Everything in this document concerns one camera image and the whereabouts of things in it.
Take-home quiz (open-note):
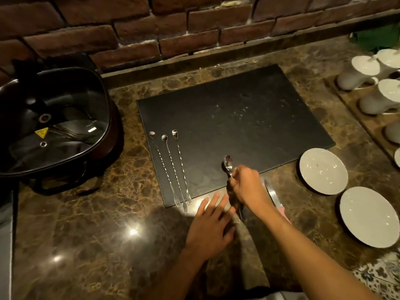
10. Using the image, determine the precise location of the person's left hand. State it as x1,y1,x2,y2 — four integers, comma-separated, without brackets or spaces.
186,194,237,261

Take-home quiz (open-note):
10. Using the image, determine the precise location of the person's right hand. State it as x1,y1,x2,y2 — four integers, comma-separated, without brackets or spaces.
230,165,276,213

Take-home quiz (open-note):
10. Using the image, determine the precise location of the silver table spoon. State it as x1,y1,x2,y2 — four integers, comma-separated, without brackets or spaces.
221,161,242,220
224,155,244,221

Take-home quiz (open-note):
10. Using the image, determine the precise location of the person's left forearm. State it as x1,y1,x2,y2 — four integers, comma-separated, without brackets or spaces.
149,247,216,300

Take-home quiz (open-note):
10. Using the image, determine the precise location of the person's right forearm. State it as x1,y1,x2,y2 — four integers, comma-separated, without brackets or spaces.
248,203,382,300

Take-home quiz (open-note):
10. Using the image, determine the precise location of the twisted silver bar spoon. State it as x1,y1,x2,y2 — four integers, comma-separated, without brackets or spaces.
149,131,182,209
171,129,192,206
161,134,189,215

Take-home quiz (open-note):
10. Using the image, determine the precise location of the black rectangular placemat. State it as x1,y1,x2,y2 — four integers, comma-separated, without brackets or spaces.
136,64,336,209

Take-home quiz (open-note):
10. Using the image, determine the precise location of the white round plate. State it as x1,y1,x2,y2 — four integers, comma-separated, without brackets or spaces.
299,148,349,195
339,187,392,248

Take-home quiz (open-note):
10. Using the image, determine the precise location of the black electric cooking pot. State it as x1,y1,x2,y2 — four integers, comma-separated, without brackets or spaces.
0,66,124,196

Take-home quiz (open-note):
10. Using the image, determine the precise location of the wooden tray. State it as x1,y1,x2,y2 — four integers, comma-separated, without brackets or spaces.
324,69,400,163

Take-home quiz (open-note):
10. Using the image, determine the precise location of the blue patterned cloth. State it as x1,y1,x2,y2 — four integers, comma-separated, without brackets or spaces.
352,251,400,300

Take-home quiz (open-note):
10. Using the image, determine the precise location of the green bag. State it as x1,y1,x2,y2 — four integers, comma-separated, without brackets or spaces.
349,23,400,54

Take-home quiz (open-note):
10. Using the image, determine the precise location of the pink handled table knife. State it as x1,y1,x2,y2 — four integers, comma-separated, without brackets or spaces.
264,179,292,224

